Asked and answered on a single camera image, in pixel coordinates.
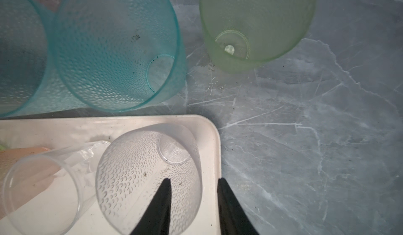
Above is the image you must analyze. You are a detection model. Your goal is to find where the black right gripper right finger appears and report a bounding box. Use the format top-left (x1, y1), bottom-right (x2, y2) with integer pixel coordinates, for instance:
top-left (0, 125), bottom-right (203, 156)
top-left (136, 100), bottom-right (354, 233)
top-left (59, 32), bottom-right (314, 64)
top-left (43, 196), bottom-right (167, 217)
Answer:
top-left (217, 178), bottom-right (259, 235)

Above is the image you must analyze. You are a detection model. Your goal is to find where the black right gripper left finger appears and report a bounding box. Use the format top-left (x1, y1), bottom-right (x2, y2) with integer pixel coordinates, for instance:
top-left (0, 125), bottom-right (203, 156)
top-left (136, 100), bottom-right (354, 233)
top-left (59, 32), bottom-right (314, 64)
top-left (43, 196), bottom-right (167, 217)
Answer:
top-left (130, 178), bottom-right (172, 235)

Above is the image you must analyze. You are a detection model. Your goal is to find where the clear dimpled cup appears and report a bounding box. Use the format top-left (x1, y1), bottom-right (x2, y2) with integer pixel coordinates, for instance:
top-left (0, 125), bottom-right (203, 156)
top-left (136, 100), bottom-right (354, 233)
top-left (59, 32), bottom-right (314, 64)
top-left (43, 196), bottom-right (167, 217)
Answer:
top-left (96, 123), bottom-right (203, 235)

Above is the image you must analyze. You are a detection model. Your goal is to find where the clear small glass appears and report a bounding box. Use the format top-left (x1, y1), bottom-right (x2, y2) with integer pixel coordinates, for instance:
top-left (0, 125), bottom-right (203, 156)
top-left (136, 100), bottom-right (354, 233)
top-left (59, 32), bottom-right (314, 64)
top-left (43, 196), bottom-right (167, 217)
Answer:
top-left (2, 140), bottom-right (110, 235)

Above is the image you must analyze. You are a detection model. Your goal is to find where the pink small glass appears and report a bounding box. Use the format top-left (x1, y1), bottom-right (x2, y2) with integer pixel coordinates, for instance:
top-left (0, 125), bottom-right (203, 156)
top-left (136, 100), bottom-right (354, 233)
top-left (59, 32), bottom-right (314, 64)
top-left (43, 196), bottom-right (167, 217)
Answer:
top-left (1, 147), bottom-right (61, 208)

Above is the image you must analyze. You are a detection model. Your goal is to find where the green small glass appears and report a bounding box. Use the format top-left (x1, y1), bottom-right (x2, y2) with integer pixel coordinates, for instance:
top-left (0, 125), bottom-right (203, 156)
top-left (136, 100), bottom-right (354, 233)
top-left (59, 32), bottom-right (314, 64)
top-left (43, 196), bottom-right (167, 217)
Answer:
top-left (0, 144), bottom-right (9, 152)

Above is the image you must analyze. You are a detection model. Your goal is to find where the white rectangular tray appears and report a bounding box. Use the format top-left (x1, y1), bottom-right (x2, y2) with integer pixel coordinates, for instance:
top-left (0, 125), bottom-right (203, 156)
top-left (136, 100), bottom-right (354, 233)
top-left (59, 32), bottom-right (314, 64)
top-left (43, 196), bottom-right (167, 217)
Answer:
top-left (1, 115), bottom-right (221, 235)

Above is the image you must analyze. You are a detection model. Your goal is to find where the teal tall cup right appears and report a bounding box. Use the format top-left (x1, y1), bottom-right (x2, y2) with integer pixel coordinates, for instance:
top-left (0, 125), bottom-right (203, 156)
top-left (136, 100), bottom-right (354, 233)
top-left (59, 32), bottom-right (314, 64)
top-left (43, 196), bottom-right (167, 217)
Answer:
top-left (51, 0), bottom-right (187, 113)

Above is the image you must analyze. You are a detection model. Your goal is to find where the teal tall cup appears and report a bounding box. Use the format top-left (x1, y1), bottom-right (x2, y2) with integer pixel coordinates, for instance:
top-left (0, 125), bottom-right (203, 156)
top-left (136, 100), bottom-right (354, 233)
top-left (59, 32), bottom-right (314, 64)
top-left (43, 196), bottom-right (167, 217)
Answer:
top-left (51, 0), bottom-right (187, 113)
top-left (1, 0), bottom-right (86, 118)

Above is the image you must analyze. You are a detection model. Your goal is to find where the teal tall cup left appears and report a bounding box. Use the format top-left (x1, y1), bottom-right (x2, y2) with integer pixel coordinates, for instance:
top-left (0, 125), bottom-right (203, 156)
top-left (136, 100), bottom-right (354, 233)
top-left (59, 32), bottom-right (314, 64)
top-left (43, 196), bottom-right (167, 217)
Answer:
top-left (1, 0), bottom-right (86, 118)

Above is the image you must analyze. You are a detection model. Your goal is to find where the light green tall cup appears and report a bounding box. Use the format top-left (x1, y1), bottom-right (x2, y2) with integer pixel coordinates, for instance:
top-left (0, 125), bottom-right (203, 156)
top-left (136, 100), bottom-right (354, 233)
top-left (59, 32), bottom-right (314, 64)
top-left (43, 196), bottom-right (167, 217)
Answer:
top-left (199, 0), bottom-right (316, 73)

